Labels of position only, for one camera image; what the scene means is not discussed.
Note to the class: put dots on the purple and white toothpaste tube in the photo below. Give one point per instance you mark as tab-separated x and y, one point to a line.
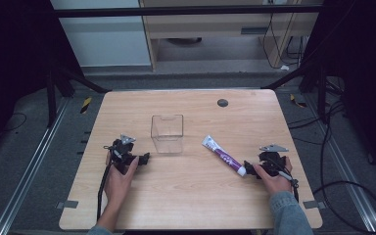
223	155

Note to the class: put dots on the black curtain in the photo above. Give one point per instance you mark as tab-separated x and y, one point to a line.
365	65
16	49

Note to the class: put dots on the grey table bracket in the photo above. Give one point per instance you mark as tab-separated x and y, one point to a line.
67	204
314	204

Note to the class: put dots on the grey round table grommet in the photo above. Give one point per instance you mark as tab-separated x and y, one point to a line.
222	103

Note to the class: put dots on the person's right hand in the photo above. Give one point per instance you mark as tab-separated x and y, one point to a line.
277	184

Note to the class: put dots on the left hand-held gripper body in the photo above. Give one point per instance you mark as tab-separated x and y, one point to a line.
122	153

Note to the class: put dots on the clear plastic container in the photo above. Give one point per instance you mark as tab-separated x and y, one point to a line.
167	133

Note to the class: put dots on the aluminium floor rail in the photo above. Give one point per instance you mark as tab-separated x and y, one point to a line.
346	166
29	173

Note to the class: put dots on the white cabinet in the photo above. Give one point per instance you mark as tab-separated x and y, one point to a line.
104	42

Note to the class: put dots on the yellow and black tape strip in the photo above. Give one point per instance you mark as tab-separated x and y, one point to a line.
297	102
85	105

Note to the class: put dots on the person's left hand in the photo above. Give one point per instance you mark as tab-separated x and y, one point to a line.
117	187

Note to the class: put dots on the black metal stand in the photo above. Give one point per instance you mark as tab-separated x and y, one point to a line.
51	98
321	94

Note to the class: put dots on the white plug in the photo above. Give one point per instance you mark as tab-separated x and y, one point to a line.
284	68

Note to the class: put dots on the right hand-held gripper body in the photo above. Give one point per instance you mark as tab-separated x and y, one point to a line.
271	161

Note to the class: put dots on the black horizontal frame bar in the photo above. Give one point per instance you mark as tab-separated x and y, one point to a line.
176	11

